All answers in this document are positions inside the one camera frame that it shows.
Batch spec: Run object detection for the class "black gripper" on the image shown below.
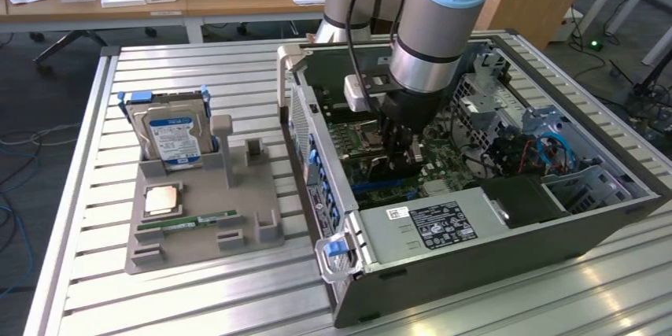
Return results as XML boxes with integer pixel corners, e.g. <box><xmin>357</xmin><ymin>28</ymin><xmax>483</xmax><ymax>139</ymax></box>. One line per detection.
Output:
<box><xmin>377</xmin><ymin>90</ymin><xmax>447</xmax><ymax>160</ymax></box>

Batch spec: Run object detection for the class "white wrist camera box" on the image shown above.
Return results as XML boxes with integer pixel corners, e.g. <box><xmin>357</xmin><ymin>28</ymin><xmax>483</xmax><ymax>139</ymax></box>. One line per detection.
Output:
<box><xmin>344</xmin><ymin>74</ymin><xmax>379</xmax><ymax>113</ymax></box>

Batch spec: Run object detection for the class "office chair base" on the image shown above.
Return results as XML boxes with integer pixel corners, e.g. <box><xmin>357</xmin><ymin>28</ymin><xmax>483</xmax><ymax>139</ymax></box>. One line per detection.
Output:
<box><xmin>31</xmin><ymin>28</ymin><xmax>159</xmax><ymax>73</ymax></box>

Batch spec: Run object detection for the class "CPU socket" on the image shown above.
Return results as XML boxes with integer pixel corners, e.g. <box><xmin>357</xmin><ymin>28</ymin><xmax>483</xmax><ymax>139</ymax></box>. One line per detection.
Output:
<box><xmin>349</xmin><ymin>120</ymin><xmax>388</xmax><ymax>152</ymax></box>

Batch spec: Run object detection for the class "perforated metal drive cage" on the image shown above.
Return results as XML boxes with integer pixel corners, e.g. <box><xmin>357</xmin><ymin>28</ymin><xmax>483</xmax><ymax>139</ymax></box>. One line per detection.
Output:
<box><xmin>540</xmin><ymin>164</ymin><xmax>635</xmax><ymax>215</ymax></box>

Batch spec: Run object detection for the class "open black PC case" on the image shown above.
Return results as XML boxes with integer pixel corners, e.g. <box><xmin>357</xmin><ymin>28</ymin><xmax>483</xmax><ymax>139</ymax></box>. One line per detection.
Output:
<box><xmin>276</xmin><ymin>30</ymin><xmax>665</xmax><ymax>329</ymax></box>

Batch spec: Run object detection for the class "blue case latch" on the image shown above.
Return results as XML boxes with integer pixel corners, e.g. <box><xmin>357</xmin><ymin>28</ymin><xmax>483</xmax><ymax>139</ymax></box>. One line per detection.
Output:
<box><xmin>324</xmin><ymin>239</ymin><xmax>351</xmax><ymax>260</ymax></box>

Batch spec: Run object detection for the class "hard disk in blue carrier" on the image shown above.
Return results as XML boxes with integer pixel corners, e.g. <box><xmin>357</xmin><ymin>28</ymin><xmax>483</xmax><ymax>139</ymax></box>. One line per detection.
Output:
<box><xmin>115</xmin><ymin>86</ymin><xmax>212</xmax><ymax>174</ymax></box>

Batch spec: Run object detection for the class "green motherboard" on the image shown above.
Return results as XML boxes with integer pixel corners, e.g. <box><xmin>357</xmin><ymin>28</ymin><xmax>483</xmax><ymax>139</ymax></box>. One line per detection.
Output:
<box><xmin>313</xmin><ymin>91</ymin><xmax>479</xmax><ymax>211</ymax></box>

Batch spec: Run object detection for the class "blue floor cable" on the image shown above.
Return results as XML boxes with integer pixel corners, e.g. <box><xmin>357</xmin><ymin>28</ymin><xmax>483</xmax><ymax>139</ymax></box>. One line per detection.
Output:
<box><xmin>0</xmin><ymin>146</ymin><xmax>43</xmax><ymax>297</ymax></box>

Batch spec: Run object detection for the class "CPU chip with metal lid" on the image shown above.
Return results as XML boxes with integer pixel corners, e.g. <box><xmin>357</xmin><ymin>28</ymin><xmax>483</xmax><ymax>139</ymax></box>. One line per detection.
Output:
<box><xmin>141</xmin><ymin>186</ymin><xmax>177</xmax><ymax>217</ymax></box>

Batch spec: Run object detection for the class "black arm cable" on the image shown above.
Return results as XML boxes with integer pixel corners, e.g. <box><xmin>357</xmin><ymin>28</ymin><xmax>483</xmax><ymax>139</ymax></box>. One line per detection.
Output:
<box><xmin>344</xmin><ymin>0</ymin><xmax>383</xmax><ymax>116</ymax></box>

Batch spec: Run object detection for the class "white table frame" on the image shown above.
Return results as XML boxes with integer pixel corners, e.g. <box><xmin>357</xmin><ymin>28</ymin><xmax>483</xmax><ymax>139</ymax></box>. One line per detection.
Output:
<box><xmin>575</xmin><ymin>0</ymin><xmax>672</xmax><ymax>65</ymax></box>

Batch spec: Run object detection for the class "grey power supply unit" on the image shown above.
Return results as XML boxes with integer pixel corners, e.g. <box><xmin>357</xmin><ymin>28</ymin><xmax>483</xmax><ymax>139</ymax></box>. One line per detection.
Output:
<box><xmin>359</xmin><ymin>188</ymin><xmax>511</xmax><ymax>266</ymax></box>

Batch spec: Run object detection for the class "green RAM stick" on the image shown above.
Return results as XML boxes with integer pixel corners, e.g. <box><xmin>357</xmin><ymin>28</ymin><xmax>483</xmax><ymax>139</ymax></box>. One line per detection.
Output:
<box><xmin>135</xmin><ymin>212</ymin><xmax>236</xmax><ymax>233</ymax></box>

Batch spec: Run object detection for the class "blue data wire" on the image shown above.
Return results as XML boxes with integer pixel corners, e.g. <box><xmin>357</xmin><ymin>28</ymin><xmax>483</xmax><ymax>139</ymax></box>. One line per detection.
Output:
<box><xmin>535</xmin><ymin>131</ymin><xmax>579</xmax><ymax>175</ymax></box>

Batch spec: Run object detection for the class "graphics card with metal bracket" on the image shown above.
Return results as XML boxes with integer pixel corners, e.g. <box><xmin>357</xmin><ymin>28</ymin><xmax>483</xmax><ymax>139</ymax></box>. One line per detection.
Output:
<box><xmin>364</xmin><ymin>135</ymin><xmax>428</xmax><ymax>182</ymax></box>

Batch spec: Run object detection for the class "grey parts rack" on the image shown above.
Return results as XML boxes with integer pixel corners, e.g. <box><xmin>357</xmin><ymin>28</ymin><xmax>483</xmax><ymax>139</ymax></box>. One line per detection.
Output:
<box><xmin>123</xmin><ymin>114</ymin><xmax>288</xmax><ymax>276</ymax></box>

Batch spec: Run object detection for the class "metal disk bay cage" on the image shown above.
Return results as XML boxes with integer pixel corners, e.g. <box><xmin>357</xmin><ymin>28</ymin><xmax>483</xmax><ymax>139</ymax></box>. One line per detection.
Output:
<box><xmin>449</xmin><ymin>52</ymin><xmax>527</xmax><ymax>148</ymax></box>

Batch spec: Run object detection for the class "blue expansion slot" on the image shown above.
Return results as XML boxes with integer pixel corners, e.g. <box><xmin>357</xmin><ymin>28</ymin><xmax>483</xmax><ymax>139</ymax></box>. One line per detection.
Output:
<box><xmin>351</xmin><ymin>180</ymin><xmax>405</xmax><ymax>194</ymax></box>

